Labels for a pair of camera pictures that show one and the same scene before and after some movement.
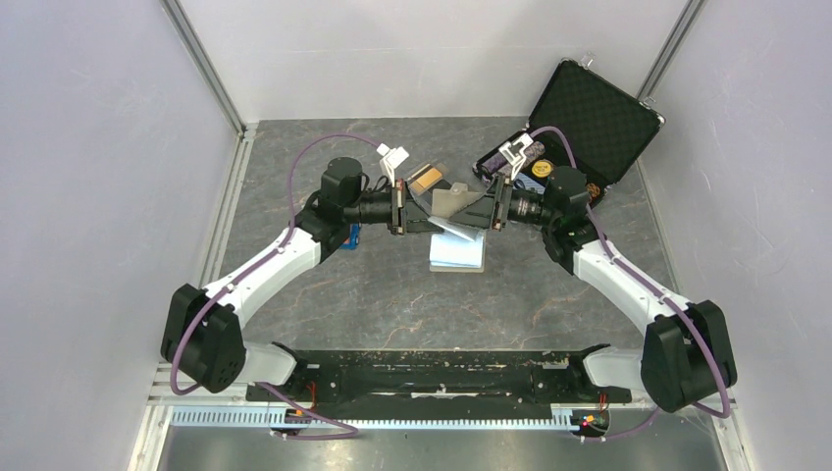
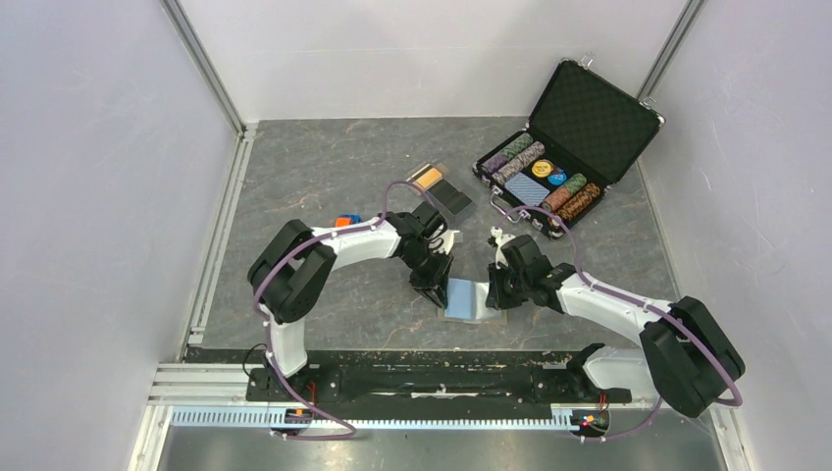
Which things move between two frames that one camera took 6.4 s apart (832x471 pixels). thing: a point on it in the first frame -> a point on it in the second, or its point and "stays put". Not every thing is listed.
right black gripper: [479, 214] -> [495, 297]
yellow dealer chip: [542, 169] stays put
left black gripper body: [379, 208] -> [428, 265]
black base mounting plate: [440, 383] stays put
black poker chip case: [580, 122] stays put
